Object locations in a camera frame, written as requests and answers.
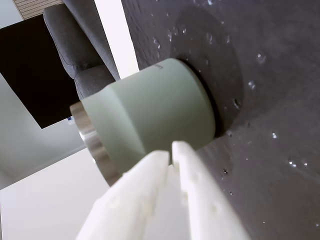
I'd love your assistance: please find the grey fabric sofa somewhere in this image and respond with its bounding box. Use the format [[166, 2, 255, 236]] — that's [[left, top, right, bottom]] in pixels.
[[42, 0, 121, 101]]

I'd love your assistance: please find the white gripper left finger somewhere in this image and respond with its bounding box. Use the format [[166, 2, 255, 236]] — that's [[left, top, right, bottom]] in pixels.
[[74, 149, 171, 240]]

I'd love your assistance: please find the pale green steel-rimmed mug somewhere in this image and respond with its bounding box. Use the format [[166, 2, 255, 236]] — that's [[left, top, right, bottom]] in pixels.
[[69, 57, 217, 187]]

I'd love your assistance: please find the black flat screen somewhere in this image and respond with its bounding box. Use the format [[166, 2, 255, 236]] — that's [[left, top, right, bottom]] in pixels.
[[0, 13, 81, 130]]

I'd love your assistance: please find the wooden slatted panel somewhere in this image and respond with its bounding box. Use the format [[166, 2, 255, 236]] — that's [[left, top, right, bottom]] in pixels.
[[13, 0, 65, 20]]

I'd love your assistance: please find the black table mat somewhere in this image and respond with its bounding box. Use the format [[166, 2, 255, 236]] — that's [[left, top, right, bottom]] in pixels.
[[121, 0, 320, 240]]

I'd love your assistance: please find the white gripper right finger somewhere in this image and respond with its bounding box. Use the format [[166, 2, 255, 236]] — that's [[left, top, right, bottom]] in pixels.
[[171, 140, 251, 240]]

